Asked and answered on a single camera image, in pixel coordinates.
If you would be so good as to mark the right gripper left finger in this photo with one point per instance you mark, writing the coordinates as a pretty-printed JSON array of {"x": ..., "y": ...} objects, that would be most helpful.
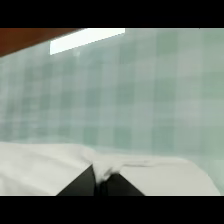
[{"x": 81, "y": 185}]

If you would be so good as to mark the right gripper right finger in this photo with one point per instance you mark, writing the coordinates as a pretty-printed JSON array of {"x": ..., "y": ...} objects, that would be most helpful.
[{"x": 121, "y": 186}]

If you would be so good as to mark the white garment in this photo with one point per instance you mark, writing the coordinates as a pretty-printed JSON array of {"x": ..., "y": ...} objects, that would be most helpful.
[{"x": 40, "y": 166}]

